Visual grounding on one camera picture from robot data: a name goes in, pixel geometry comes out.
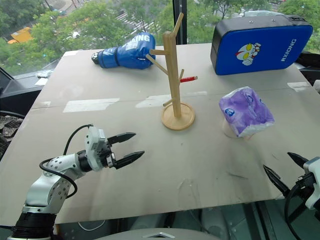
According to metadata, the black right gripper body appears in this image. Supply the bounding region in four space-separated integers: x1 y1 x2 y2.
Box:
289 171 315 199

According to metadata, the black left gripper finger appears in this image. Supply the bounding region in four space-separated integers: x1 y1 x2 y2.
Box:
106 132 137 146
114 150 146 171

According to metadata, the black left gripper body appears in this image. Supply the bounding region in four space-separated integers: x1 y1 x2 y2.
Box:
98 141 118 171

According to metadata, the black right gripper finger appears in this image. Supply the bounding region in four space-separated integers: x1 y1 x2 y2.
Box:
262 164 292 198
287 151 310 166

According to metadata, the wooden mug tree stand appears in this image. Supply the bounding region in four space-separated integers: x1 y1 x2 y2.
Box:
145 12 199 131

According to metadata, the purple tissue pack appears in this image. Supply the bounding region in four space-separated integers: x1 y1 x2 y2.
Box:
218 85 276 139

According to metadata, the blue boxing glove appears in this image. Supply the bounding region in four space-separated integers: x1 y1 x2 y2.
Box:
91 31 157 70

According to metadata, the black bulky object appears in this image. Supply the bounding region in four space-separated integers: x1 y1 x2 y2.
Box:
296 50 320 86

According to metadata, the small white crumpled item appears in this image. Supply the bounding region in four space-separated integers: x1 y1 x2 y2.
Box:
35 70 53 79

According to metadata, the dark patterned cloth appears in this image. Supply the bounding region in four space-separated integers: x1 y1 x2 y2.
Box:
0 114 25 161

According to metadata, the blue kick pad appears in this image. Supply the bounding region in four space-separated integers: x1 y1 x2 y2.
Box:
210 13 314 77

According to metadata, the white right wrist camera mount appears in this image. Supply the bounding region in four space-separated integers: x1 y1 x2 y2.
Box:
302 156 320 211

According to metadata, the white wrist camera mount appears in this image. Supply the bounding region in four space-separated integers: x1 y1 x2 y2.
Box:
302 156 320 211
83 126 113 172

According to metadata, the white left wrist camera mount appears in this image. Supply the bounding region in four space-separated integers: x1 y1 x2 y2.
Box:
83 126 113 172

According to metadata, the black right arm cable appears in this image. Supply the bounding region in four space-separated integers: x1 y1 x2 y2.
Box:
283 183 311 240

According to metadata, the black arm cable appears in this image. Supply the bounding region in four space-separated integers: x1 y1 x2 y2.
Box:
283 183 311 240
39 124 94 199

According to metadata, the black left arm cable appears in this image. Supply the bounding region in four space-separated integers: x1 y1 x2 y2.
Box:
39 124 94 199

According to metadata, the thin white cable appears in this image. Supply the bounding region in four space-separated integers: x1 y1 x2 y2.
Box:
76 219 107 231

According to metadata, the black window frame post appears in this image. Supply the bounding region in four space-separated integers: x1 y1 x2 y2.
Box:
172 0 189 46

